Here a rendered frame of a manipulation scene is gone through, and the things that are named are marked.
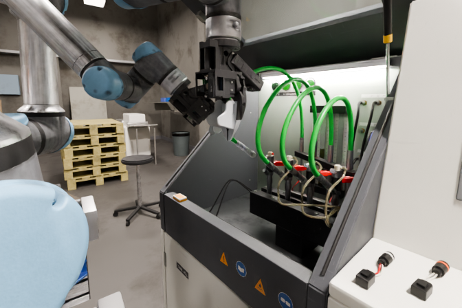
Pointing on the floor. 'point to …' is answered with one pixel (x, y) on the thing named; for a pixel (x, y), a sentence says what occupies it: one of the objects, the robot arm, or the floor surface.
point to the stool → (138, 187)
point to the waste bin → (181, 143)
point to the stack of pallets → (94, 152)
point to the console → (425, 138)
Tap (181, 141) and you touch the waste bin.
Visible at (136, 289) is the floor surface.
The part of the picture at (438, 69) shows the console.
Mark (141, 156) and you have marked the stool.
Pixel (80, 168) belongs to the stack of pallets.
